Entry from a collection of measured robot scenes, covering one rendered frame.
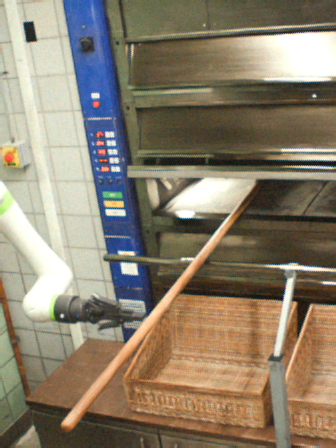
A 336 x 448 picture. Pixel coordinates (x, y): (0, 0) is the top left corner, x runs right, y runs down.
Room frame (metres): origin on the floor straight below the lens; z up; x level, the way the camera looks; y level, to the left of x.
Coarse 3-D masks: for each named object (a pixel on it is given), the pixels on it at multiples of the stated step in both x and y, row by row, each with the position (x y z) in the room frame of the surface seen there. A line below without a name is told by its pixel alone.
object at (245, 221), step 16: (160, 224) 2.99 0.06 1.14; (176, 224) 2.96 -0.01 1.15; (192, 224) 2.92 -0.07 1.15; (208, 224) 2.89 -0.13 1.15; (240, 224) 2.83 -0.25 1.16; (256, 224) 2.79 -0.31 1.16; (272, 224) 2.76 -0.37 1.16; (288, 224) 2.73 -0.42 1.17; (304, 224) 2.70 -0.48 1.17; (320, 224) 2.67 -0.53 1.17
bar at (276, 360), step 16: (112, 256) 2.67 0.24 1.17; (128, 256) 2.64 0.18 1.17; (144, 256) 2.62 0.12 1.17; (272, 272) 2.38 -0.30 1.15; (288, 272) 2.34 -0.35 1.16; (304, 272) 2.32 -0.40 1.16; (320, 272) 2.29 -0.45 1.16; (288, 288) 2.32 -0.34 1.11; (288, 304) 2.28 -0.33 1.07; (288, 320) 2.26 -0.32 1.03; (272, 368) 2.15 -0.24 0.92; (272, 384) 2.15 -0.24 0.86; (272, 400) 2.15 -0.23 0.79; (288, 416) 2.16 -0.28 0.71; (288, 432) 2.16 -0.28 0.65
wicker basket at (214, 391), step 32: (160, 320) 2.84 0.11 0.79; (192, 320) 2.88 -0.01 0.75; (224, 320) 2.82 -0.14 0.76; (192, 352) 2.85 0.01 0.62; (224, 352) 2.79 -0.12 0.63; (256, 352) 2.73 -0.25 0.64; (288, 352) 2.58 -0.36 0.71; (128, 384) 2.53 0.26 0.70; (160, 384) 2.47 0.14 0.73; (224, 384) 2.61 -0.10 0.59; (256, 384) 2.57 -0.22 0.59; (192, 416) 2.42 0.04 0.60; (224, 416) 2.37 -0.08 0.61; (256, 416) 2.30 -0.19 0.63
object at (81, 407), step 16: (256, 192) 3.06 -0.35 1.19; (240, 208) 2.87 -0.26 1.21; (224, 224) 2.72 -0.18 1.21; (208, 256) 2.51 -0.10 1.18; (192, 272) 2.37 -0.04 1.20; (176, 288) 2.26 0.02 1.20; (160, 304) 2.16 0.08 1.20; (144, 336) 2.01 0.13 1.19; (128, 352) 1.91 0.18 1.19; (112, 368) 1.83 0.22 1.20; (96, 384) 1.75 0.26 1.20; (80, 400) 1.69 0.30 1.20; (80, 416) 1.64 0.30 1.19
